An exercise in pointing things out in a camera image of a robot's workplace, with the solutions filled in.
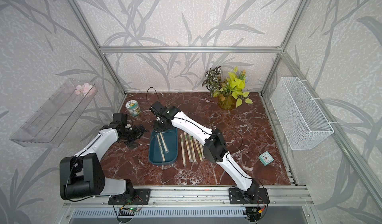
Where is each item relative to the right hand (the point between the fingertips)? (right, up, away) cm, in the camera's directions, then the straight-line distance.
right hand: (157, 128), depth 86 cm
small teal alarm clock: (+63, -17, -2) cm, 65 cm away
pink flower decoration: (-34, +21, -10) cm, 42 cm away
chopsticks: (+19, -17, 0) cm, 26 cm away
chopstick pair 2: (+21, -15, +3) cm, 26 cm away
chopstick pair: (+24, -14, +3) cm, 28 cm away
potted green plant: (+43, +24, +7) cm, 50 cm away
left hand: (-8, -4, +2) cm, 9 cm away
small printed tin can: (-22, +13, +16) cm, 30 cm away
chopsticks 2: (+4, -9, -5) cm, 11 cm away
